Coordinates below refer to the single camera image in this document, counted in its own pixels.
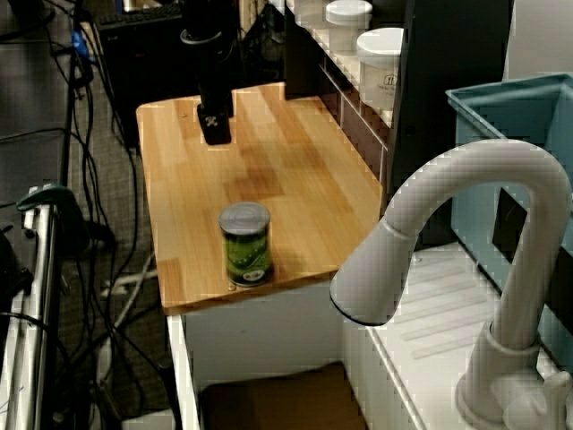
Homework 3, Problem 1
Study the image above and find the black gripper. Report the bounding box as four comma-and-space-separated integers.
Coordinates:
195, 34, 235, 146

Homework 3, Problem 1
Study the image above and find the tall black panel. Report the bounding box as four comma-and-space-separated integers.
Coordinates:
387, 0, 514, 246

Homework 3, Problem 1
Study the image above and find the green tin can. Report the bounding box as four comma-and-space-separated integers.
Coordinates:
218, 202, 275, 288

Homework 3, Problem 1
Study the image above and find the white toy sink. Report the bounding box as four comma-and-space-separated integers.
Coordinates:
166, 244, 573, 430

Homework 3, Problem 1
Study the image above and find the brown cardboard box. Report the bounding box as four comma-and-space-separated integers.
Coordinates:
200, 361, 367, 430

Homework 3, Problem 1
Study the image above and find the white cable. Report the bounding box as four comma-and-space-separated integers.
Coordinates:
98, 253, 158, 331

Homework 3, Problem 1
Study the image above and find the black square post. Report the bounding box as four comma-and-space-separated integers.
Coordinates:
284, 0, 324, 100

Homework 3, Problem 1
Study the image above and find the plain white-lid plastic jar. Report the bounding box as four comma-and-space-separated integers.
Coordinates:
324, 0, 373, 54

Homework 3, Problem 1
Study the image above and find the blue tape piece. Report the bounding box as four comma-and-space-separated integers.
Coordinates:
70, 29, 97, 64

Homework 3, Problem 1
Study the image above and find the silver metal pole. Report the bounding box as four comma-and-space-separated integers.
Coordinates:
6, 196, 60, 430

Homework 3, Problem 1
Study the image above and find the green clamp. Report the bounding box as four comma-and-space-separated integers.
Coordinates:
16, 182, 91, 257

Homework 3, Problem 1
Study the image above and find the printed white-lid plastic jar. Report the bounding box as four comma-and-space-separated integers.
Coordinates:
355, 27, 406, 114

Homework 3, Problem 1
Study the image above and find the long black cable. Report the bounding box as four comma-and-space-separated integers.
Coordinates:
0, 126, 149, 417

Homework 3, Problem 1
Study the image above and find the white curved faucet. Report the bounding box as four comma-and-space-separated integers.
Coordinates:
329, 139, 573, 430

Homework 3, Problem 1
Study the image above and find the black device block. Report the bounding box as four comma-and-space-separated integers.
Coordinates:
0, 226, 36, 310

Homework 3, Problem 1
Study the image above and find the teal plastic bin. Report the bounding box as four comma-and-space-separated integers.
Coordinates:
444, 73, 573, 374

